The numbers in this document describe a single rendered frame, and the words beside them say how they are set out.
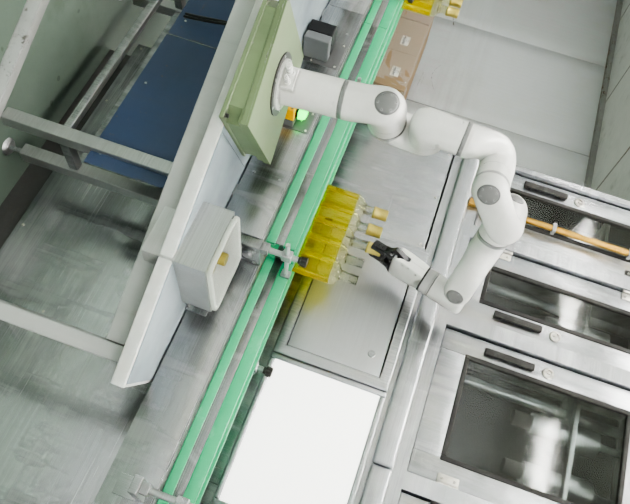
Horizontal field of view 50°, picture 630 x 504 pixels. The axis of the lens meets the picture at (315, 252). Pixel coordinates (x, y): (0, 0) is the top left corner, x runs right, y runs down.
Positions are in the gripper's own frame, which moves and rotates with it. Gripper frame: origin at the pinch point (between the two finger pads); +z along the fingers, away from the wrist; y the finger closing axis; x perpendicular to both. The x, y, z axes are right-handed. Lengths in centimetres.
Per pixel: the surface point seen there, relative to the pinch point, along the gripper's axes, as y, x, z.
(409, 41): -241, -317, 120
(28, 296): -15, 66, 77
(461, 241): -15.2, -27.1, -17.6
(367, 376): -11.5, 29.4, -16.8
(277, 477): -11, 66, -12
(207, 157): 43, 26, 38
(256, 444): -11, 62, -3
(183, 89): 13, -4, 73
